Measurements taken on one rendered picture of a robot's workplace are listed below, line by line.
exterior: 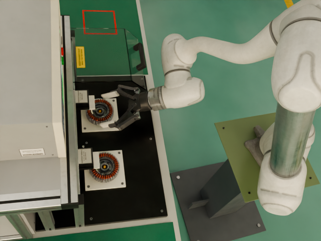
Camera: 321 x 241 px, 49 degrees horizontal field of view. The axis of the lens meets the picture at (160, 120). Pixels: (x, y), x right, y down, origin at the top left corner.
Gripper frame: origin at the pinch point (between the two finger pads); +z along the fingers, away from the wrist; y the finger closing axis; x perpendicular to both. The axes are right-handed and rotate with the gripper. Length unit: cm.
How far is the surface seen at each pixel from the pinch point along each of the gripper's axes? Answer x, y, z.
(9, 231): -16, 49, 23
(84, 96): -13.2, 1.0, 1.2
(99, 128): 1.8, 6.7, 2.9
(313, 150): 145, -26, -88
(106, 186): 3.8, 31.0, -0.6
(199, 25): 108, -135, -24
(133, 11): 12, -64, -8
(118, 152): 5.8, 16.9, -4.1
